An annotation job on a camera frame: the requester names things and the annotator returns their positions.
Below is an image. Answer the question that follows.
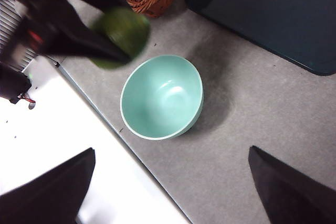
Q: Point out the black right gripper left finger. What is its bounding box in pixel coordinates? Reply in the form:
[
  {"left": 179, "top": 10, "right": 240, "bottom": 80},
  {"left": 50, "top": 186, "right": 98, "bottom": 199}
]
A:
[{"left": 0, "top": 147, "right": 96, "bottom": 224}]

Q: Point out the teal ceramic bowl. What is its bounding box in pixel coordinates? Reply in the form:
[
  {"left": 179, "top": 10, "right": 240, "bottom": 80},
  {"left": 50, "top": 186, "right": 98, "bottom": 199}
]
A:
[{"left": 120, "top": 55, "right": 205, "bottom": 141}]

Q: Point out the red cable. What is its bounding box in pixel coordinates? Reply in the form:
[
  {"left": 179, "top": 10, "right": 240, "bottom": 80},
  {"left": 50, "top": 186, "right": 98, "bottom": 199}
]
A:
[{"left": 17, "top": 93, "right": 36, "bottom": 110}]

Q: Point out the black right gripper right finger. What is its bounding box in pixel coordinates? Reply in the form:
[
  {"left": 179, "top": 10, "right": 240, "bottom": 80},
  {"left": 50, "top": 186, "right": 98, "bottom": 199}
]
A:
[{"left": 248, "top": 145, "right": 336, "bottom": 224}]

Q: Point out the green avocado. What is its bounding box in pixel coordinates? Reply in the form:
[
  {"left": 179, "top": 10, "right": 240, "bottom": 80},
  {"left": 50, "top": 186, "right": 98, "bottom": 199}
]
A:
[{"left": 89, "top": 6, "right": 151, "bottom": 70}]

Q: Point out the black camera device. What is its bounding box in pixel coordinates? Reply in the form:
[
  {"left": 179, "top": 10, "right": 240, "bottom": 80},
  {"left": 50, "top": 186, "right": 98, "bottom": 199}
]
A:
[{"left": 0, "top": 62, "right": 33, "bottom": 105}]

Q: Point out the black rectangular tray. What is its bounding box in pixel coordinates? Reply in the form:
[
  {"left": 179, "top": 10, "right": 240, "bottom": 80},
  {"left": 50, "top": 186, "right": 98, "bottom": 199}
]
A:
[{"left": 185, "top": 0, "right": 336, "bottom": 77}]

